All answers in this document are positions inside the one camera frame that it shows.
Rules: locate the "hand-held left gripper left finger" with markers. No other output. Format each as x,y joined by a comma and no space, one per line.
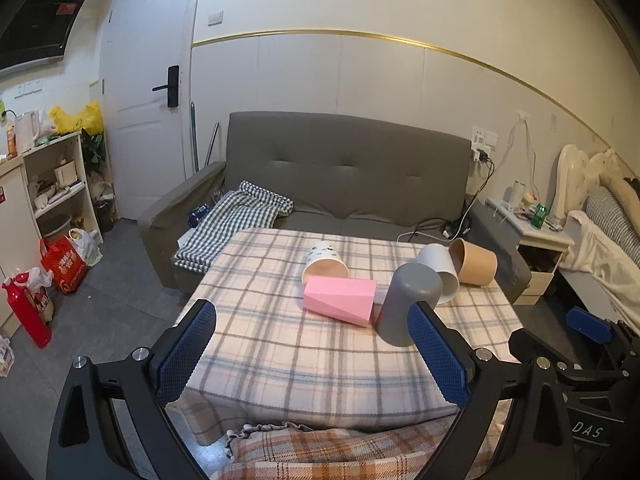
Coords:
185,352

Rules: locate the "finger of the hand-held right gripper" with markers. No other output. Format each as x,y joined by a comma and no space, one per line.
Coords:
530,345
587,323

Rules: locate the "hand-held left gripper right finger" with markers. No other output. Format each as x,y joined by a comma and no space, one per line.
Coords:
439,357

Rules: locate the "pink cup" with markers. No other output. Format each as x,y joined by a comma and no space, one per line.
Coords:
340,301

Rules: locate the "dark grey cup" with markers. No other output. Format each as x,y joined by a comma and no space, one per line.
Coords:
406,305

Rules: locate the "plain white cup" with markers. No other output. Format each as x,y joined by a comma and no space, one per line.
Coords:
440,271

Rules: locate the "brown paper cup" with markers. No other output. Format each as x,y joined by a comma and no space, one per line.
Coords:
472,262

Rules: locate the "white printed cup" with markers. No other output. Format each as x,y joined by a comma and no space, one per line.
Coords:
325,261

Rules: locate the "white bed blanket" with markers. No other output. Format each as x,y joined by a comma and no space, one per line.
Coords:
595,250

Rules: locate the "white nightstand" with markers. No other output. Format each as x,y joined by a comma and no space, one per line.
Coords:
542,240

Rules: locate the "grey checked pillow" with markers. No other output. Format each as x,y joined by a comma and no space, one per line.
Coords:
612,215

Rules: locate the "pale plaid tablecloth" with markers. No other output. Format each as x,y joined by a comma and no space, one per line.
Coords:
300,365

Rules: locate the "green drink can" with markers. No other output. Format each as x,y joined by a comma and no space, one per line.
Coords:
540,216

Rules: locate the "blue small object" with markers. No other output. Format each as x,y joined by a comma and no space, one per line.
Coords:
199,214

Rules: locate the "green checked cloth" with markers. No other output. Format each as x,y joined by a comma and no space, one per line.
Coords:
230,220

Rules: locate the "white plastic bag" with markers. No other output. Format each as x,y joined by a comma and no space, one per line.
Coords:
87,247

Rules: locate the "white tumbler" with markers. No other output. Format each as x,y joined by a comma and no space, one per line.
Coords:
517,197

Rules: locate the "cream bed headboard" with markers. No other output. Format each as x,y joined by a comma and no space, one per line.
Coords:
580,175

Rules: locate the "orange plaid blanket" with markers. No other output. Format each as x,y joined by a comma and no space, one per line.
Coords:
325,452

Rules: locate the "red paper bag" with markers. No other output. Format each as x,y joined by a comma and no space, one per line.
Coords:
64,265

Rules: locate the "red fire extinguisher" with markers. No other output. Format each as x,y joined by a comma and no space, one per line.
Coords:
27,310

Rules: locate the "grey plastic basin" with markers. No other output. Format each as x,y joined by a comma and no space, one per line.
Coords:
55,225

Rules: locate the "black charger plug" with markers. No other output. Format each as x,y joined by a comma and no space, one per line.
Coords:
482,155

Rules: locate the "white door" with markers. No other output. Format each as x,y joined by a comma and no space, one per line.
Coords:
142,160

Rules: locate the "metal stick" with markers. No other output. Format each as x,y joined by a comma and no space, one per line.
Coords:
212,142

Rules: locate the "cream open shelf unit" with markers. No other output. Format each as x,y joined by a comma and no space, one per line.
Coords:
60,180

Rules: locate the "grey sofa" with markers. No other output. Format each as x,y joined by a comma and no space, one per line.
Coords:
350,160

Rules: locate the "white cabinet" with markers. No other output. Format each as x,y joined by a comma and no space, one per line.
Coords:
12,220

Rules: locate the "green mop stick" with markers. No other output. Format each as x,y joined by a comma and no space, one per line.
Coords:
193,135

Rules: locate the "green houseplant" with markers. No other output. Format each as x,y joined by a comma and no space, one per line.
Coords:
94,147

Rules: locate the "yellow plastic bag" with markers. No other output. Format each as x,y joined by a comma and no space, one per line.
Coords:
75,117

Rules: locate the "white electric kettle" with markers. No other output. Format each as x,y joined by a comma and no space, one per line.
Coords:
27,130

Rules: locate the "black range hood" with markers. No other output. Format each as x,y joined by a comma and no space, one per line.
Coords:
40,15

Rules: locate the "white wall socket row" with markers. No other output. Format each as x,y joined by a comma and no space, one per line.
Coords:
27,89

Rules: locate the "white light switch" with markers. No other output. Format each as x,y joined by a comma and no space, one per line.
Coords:
215,18

